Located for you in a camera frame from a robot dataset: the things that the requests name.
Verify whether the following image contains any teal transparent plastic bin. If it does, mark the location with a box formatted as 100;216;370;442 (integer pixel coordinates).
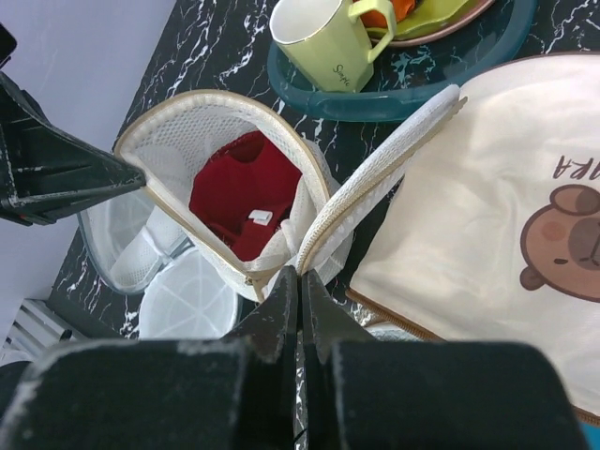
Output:
267;0;537;123

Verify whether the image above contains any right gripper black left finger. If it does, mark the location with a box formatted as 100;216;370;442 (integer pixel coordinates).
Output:
1;267;298;449

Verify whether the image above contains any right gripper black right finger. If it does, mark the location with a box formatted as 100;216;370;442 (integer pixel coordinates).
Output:
299;272;589;449

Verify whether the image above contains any green dotted plate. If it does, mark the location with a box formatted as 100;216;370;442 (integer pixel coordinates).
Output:
389;0;495;48

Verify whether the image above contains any cream yellow-handled mug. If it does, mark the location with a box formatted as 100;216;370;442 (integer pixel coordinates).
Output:
269;0;397;93

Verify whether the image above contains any orange cup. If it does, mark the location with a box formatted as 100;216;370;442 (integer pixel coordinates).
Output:
361;0;417;28

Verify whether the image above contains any blue dotted plate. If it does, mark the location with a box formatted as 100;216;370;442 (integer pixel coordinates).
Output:
580;423;600;450

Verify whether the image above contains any beige mesh bra laundry bag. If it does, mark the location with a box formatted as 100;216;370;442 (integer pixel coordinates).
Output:
114;85;464;302

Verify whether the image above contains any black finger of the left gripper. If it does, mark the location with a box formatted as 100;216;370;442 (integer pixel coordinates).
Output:
1;74;143;225

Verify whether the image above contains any white open mesh laundry bag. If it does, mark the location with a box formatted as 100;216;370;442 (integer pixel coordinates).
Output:
78;190;240;339

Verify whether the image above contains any red bra inside bag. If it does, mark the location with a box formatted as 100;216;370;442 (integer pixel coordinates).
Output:
188;131;301;262

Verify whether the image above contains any cream capybara insulated lunch bag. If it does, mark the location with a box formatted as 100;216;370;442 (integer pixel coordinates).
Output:
348;52;599;425

